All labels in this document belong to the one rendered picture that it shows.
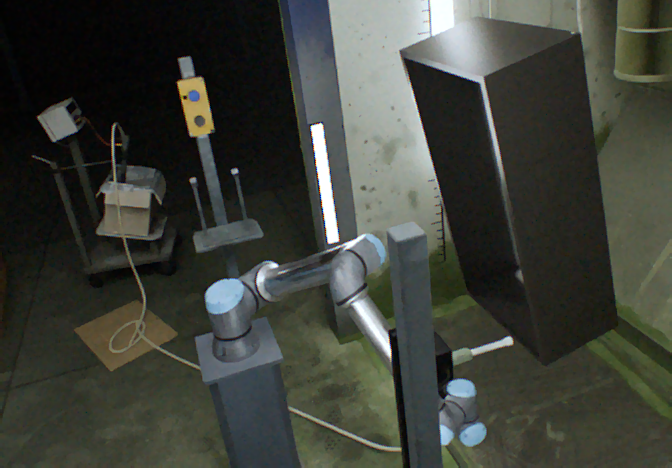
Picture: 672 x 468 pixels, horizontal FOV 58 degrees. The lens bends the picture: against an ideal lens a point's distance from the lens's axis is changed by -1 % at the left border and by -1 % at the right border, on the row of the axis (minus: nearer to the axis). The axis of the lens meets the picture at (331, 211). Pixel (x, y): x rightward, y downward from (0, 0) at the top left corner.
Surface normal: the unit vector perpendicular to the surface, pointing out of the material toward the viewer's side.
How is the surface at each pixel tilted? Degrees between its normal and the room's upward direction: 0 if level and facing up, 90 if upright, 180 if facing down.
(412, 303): 90
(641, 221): 57
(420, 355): 90
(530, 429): 0
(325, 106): 90
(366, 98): 90
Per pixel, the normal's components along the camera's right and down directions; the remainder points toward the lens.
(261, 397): 0.30, 0.36
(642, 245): -0.86, -0.29
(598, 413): -0.13, -0.90
